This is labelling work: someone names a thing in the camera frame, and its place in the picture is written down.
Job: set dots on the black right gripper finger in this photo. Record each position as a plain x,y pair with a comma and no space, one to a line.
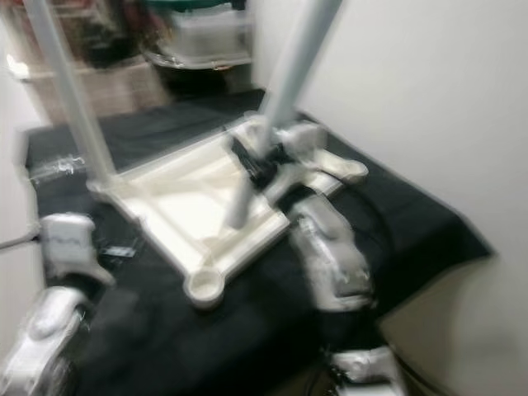
243,153

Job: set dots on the white plastic table leg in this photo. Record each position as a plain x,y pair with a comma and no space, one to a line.
297,66
74,99
346,169

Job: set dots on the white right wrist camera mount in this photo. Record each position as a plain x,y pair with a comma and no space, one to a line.
301,136

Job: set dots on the black wok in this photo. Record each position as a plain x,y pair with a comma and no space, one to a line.
198,81

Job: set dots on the black plastic bag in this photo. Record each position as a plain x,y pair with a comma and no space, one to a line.
124,37

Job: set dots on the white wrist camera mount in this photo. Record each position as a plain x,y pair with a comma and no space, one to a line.
70,239
301,136

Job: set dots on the clear plastic storage box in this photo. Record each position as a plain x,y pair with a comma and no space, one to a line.
206,37

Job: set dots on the clear plastic bag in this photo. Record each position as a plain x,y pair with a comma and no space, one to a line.
62,165

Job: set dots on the white plastic children table top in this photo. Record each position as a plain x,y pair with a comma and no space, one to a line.
173,206

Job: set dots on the dark green round lid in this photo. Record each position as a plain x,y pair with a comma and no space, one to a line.
190,5

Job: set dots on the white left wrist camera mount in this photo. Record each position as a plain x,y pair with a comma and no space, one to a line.
70,239

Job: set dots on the black tablecloth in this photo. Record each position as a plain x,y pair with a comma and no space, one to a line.
256,346

